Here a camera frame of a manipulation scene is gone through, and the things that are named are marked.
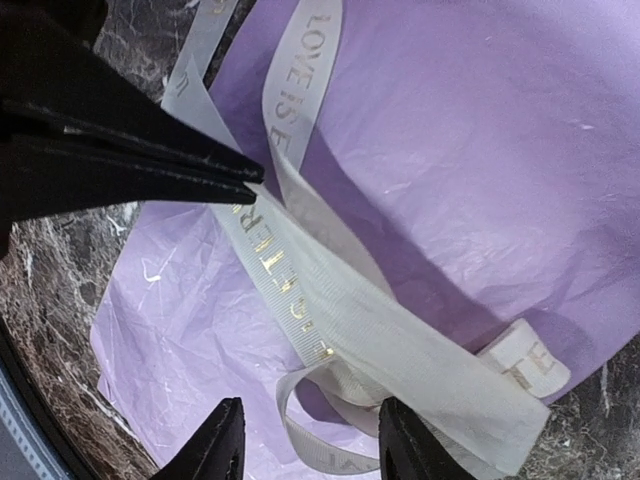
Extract pink purple wrapping paper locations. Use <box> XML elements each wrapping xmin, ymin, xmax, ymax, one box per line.
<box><xmin>91</xmin><ymin>1</ymin><xmax>639</xmax><ymax>479</ymax></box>

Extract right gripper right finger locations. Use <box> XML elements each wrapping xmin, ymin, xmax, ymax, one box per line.
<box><xmin>379</xmin><ymin>398</ymin><xmax>474</xmax><ymax>480</ymax></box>

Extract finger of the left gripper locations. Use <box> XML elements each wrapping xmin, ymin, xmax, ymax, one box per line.
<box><xmin>1</xmin><ymin>134</ymin><xmax>256</xmax><ymax>230</ymax></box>

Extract white slotted cable duct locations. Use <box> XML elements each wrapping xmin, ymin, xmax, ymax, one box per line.
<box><xmin>1</xmin><ymin>378</ymin><xmax>68</xmax><ymax>479</ymax></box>

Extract white ribbon strap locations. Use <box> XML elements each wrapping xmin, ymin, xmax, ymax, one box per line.
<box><xmin>160</xmin><ymin>0</ymin><xmax>572</xmax><ymax>477</ymax></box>

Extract black front table rail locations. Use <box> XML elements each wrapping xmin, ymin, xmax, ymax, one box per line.
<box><xmin>1</xmin><ymin>324</ymin><xmax>98</xmax><ymax>479</ymax></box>

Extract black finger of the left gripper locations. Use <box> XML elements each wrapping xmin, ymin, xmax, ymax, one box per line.
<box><xmin>1</xmin><ymin>1</ymin><xmax>264</xmax><ymax>181</ymax></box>

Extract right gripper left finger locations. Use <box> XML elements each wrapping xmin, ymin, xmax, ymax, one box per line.
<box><xmin>155</xmin><ymin>397</ymin><xmax>245</xmax><ymax>480</ymax></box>

